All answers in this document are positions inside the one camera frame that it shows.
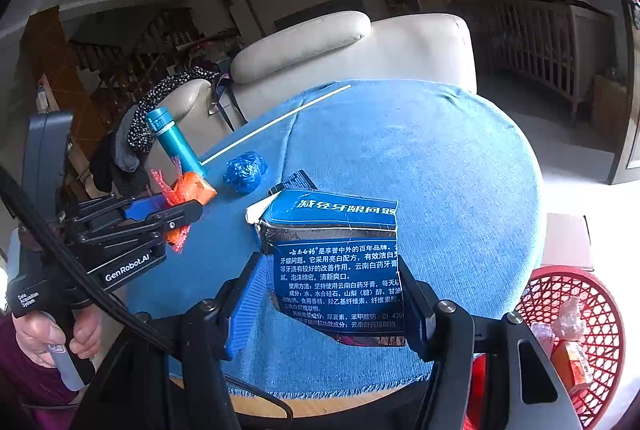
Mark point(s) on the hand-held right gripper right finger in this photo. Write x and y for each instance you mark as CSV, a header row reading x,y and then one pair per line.
x,y
417,315

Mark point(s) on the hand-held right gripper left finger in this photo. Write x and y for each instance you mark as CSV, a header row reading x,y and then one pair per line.
x,y
247,310

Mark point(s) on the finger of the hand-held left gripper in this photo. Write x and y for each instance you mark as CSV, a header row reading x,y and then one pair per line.
x,y
175,220
142,206

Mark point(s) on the orange plastic wrapper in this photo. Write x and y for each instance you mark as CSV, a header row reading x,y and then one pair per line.
x,y
192,190

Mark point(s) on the blue toothpaste box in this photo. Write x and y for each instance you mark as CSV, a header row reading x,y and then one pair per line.
x,y
340,260

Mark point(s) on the red plastic basket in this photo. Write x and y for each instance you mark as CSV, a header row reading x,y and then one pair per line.
x,y
600,310

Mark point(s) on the person's left hand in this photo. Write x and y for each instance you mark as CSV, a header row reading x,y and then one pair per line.
x,y
35,335

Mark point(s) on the black garment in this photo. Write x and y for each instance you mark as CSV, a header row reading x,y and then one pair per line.
x,y
105,169

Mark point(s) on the grey knit garment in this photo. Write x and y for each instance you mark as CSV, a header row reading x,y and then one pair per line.
x,y
127,144

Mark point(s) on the teal insulated bottle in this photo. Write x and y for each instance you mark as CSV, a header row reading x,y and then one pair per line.
x,y
175,142

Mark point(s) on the blue crumpled plastic bag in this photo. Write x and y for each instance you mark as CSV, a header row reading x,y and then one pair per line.
x,y
245,172

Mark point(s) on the black floral cloth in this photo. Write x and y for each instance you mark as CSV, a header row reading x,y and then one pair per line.
x,y
170,84

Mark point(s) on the thin white stick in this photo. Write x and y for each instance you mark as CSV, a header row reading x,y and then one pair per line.
x,y
280,122

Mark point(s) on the wooden staircase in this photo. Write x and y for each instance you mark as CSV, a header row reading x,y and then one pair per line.
x,y
130,59

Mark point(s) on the blue tablecloth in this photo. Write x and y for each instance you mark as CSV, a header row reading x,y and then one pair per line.
x,y
450,169

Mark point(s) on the flat cardboard box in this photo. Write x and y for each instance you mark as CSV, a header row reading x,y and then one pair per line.
x,y
565,240

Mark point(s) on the black television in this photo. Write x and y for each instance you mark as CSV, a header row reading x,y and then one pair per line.
x,y
325,9

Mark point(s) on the cream leather sofa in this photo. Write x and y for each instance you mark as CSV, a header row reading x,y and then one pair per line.
x,y
425,44

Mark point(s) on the wooden door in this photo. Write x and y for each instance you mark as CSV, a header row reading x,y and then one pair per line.
x,y
627,134

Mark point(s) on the brown cardboard box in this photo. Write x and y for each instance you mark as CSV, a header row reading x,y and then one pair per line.
x,y
610,104

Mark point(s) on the wooden crib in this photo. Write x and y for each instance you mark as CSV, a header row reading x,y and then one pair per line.
x,y
530,39

